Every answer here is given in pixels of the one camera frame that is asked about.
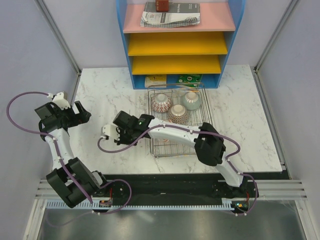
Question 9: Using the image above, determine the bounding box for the pale green glass bowl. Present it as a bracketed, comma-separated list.
[181, 91, 202, 111]

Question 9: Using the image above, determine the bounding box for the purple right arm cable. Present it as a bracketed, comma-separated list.
[97, 123, 258, 217]

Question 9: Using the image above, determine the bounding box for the blue triangle pattern bowl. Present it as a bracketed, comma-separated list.
[151, 93, 172, 113]

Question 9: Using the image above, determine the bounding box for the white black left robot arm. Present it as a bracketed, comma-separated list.
[34, 101, 110, 208]

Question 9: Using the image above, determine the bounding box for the brown wooden block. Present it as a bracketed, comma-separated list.
[155, 0, 173, 12]

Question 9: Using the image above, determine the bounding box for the green book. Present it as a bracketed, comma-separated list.
[176, 74, 202, 88]

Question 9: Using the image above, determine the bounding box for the stainless wire dish rack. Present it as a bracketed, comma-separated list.
[147, 83, 213, 158]

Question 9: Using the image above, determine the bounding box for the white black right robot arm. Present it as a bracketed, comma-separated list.
[103, 110, 247, 197]

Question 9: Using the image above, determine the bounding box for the blue shelf unit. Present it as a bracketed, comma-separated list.
[115, 0, 246, 90]

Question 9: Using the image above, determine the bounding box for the yellow illustrated book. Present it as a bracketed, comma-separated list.
[144, 74, 167, 88]

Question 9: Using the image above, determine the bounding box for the brown dotted pattern bowl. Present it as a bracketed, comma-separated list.
[167, 104, 190, 125]

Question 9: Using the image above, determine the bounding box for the grey manual booklet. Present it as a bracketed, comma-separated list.
[140, 1, 201, 28]

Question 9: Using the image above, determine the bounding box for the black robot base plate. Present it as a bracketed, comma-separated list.
[91, 172, 289, 207]

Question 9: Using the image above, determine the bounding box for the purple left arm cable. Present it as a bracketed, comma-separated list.
[6, 91, 132, 227]

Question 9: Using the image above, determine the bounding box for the white slotted cable duct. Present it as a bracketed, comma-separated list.
[46, 198, 248, 210]

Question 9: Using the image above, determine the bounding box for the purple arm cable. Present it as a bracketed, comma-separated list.
[97, 123, 258, 217]
[6, 91, 132, 227]

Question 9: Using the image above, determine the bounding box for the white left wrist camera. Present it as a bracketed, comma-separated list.
[47, 91, 71, 110]

